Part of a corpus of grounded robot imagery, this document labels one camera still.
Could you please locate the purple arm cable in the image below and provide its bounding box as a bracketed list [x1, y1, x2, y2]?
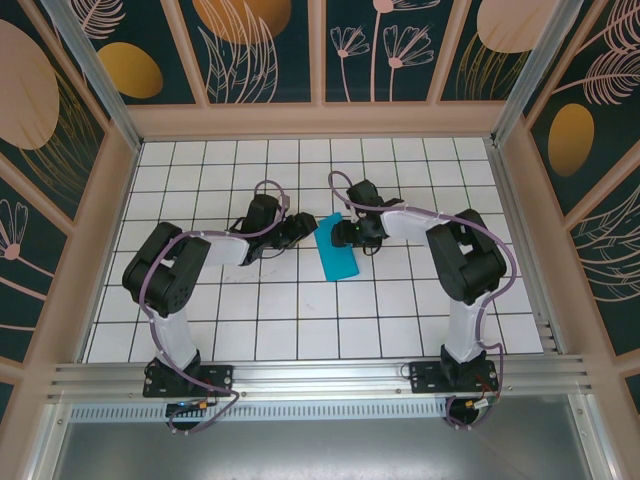
[327, 171, 517, 432]
[142, 179, 293, 436]

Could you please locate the teal cloth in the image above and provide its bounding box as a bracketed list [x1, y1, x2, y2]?
[314, 212, 361, 283]

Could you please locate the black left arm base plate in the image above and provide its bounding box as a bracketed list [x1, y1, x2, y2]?
[143, 363, 236, 399]

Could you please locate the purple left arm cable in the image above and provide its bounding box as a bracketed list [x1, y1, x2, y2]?
[142, 179, 293, 436]

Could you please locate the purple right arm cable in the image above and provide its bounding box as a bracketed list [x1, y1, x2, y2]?
[327, 171, 517, 432]

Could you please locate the aluminium side rail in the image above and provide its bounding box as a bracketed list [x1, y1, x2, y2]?
[487, 142, 566, 354]

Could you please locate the slotted grey cable duct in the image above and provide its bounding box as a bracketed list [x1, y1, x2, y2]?
[69, 402, 451, 421]

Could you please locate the long aluminium mounting rail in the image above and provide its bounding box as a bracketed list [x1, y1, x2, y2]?
[47, 354, 594, 401]

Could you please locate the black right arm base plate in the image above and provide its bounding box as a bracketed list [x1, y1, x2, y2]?
[408, 359, 500, 396]

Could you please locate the aluminium frame post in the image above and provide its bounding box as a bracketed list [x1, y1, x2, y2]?
[489, 0, 586, 146]
[39, 0, 144, 151]

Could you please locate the grey metal sheet panel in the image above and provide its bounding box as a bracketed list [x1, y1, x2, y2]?
[49, 419, 596, 480]

